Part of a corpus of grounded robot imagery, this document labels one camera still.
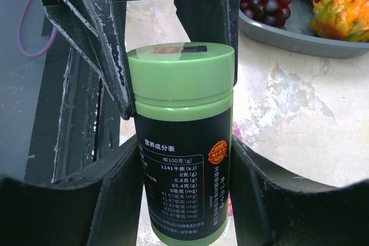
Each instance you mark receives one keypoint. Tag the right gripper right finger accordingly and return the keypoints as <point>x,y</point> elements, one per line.
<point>273,206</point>

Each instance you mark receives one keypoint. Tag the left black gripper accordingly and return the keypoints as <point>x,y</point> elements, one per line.
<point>96,30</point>

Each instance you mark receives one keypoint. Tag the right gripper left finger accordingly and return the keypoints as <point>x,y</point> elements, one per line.
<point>98,205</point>

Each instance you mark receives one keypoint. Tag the pink weekly pill organizer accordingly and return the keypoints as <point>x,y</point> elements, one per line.
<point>236,132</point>

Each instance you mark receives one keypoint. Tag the green lidded pill bottle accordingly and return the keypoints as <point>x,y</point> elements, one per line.
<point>184,113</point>

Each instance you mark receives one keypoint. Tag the dark grey fruit tray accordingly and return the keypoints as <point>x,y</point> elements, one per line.
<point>298,36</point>

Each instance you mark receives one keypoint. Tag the orange dragon fruit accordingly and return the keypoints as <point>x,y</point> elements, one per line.
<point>341,20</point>

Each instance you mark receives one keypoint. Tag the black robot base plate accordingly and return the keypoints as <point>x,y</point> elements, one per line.
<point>76,121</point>

